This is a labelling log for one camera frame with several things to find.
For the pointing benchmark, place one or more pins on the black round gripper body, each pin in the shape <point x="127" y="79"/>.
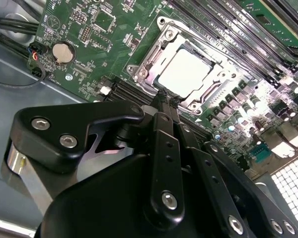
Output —
<point x="94" y="210"/>

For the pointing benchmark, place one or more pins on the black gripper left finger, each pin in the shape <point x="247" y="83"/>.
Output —
<point x="101" y="111"/>

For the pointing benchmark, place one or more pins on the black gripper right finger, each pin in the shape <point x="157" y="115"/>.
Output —
<point x="219" y="196"/>

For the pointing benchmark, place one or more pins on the metal CPU socket cover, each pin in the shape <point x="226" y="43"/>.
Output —
<point x="167" y="48"/>

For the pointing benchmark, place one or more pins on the silver CPU with green edge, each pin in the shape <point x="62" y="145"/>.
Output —
<point x="186" y="72"/>

